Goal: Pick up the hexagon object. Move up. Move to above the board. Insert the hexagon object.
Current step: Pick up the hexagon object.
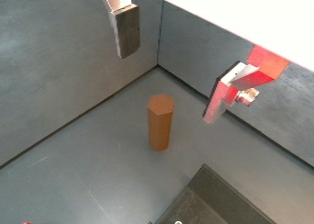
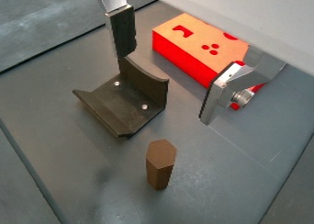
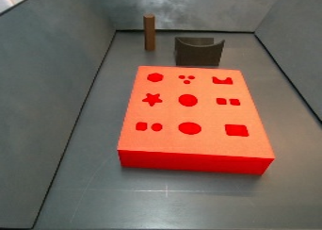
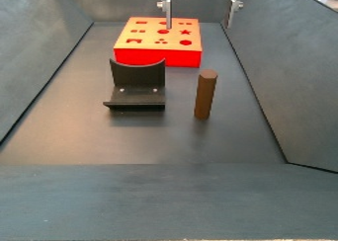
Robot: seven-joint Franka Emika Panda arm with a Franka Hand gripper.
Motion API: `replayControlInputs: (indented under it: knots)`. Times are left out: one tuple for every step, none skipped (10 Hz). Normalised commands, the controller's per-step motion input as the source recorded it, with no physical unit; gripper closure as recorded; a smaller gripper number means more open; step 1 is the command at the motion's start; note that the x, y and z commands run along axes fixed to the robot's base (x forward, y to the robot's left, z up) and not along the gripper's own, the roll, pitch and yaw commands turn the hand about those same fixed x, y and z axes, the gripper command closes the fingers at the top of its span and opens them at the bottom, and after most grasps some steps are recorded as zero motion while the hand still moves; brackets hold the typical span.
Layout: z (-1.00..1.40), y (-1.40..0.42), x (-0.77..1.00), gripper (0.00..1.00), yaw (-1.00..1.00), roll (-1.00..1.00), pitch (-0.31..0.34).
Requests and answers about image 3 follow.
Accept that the brown hexagonal peg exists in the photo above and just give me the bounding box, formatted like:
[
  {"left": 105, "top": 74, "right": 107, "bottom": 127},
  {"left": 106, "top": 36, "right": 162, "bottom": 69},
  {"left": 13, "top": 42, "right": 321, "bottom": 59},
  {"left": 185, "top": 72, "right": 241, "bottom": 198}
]
[{"left": 144, "top": 14, "right": 157, "bottom": 51}]

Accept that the red shape-sorting board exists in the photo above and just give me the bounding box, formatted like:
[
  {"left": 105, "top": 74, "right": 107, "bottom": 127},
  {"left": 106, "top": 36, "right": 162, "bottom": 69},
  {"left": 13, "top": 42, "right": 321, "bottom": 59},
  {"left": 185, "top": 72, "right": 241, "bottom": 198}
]
[{"left": 118, "top": 66, "right": 274, "bottom": 175}]

